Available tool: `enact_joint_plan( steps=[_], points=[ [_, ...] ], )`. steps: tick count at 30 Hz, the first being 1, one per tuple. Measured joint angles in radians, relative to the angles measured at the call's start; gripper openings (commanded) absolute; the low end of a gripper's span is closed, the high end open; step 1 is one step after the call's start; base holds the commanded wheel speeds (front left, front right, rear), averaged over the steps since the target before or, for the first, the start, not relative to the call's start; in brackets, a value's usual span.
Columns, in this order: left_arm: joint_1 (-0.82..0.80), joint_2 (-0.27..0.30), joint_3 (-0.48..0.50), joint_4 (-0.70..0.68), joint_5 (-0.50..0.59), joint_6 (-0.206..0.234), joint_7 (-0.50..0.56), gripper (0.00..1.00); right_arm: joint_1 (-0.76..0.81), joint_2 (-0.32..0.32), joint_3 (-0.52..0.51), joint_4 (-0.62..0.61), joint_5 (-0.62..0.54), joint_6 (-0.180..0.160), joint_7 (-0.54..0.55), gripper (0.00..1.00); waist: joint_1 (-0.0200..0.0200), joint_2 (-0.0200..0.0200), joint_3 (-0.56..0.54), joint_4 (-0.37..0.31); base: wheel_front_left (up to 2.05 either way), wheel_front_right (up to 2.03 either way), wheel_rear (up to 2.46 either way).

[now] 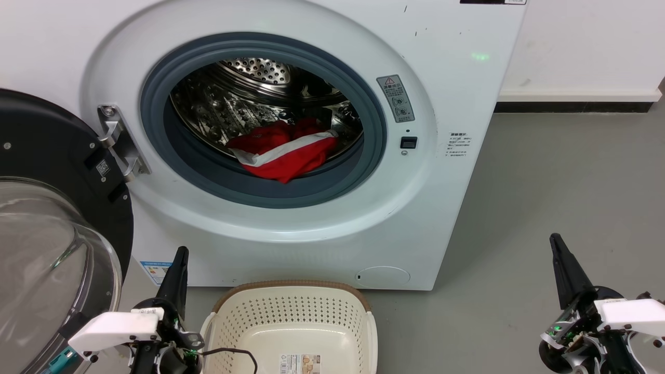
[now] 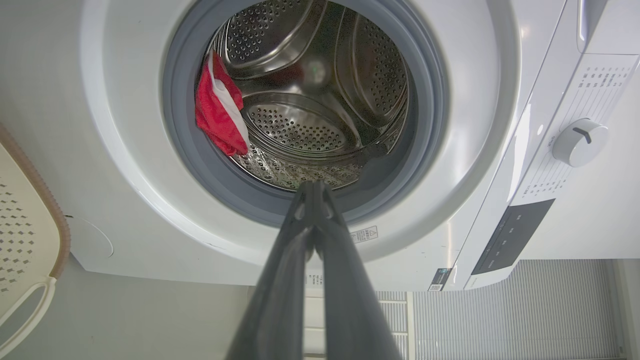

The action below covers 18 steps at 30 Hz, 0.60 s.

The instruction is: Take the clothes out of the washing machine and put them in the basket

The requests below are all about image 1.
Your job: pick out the red garment with white stripe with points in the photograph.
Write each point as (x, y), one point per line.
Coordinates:
(291, 161)

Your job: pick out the black door latch slot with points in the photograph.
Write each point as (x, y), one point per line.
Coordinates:
(409, 142)

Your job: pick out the silver metal door hinge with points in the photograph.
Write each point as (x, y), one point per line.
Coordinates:
(120, 143)

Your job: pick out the black washer door glass bowl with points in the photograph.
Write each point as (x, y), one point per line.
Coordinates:
(47, 140)

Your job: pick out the white wall ledge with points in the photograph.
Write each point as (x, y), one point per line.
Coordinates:
(576, 95)

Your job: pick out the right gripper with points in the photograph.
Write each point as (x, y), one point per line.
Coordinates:
(582, 343)

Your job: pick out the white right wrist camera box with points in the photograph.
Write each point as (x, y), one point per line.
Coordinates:
(634, 314)

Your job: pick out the round white filter cover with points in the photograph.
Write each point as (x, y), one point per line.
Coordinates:
(383, 276)

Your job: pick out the cream perforated laundry basket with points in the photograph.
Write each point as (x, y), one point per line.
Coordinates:
(291, 322)

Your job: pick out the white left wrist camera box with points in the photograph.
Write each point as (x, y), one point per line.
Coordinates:
(117, 327)

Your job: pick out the stainless steel washing machine drum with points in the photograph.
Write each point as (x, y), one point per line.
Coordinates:
(218, 109)

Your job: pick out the black baseboard strip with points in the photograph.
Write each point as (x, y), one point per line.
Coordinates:
(571, 107)

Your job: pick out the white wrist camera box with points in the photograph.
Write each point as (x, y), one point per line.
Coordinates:
(117, 327)
(634, 314)

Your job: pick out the QR code sticker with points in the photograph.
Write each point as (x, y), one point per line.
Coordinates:
(103, 168)

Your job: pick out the printed paper product label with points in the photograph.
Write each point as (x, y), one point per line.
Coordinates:
(300, 364)

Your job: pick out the white front-load washing machine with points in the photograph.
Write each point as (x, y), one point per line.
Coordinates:
(457, 208)

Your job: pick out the grey warning sticker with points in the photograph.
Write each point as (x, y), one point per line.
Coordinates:
(396, 98)

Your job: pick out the grey rubber door gasket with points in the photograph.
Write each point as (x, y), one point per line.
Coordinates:
(156, 132)

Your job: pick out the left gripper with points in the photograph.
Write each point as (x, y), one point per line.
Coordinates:
(169, 353)

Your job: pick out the blue and white energy sticker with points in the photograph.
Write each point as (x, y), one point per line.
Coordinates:
(155, 271)

